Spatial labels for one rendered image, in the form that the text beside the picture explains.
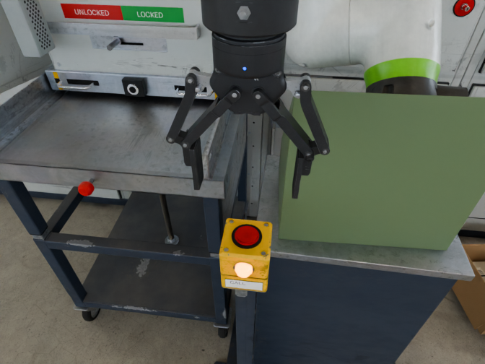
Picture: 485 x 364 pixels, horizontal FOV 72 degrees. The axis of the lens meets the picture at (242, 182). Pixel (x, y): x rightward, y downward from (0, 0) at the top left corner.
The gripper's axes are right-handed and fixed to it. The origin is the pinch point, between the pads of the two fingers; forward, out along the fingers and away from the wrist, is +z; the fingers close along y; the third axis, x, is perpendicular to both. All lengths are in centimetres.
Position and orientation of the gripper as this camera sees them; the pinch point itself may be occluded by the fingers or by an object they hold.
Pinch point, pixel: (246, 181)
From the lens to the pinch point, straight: 46.7
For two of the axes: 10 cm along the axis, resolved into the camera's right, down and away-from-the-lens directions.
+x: -1.2, 6.5, -7.5
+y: -9.9, -0.9, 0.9
